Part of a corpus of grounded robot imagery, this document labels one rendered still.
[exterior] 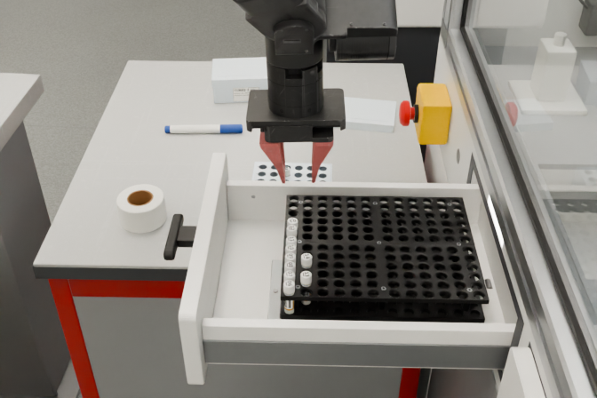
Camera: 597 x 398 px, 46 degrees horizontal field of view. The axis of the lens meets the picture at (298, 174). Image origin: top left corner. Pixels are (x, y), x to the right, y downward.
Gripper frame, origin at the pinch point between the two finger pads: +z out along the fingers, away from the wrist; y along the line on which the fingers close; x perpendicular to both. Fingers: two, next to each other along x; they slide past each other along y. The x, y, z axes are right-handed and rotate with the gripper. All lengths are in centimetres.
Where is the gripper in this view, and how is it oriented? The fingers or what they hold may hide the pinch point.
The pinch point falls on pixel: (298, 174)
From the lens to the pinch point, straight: 79.9
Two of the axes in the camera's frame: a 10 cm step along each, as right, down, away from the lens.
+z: 0.3, 8.0, 5.9
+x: 0.1, -5.9, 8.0
